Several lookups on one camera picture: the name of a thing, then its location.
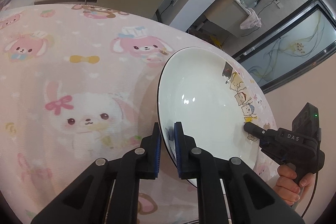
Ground white cartoon plate back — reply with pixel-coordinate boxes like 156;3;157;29
156;47;262;187

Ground person's right hand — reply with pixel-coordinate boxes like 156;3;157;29
273;165;314;206

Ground pink cartoon tablecloth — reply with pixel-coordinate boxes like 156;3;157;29
1;5;229;223

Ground pink white towel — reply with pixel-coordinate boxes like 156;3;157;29
240;8;262;30

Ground bathroom vanity cabinet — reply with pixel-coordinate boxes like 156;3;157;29
203;0;252;38

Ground black sliding door frame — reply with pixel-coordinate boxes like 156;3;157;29
232;0;335;93

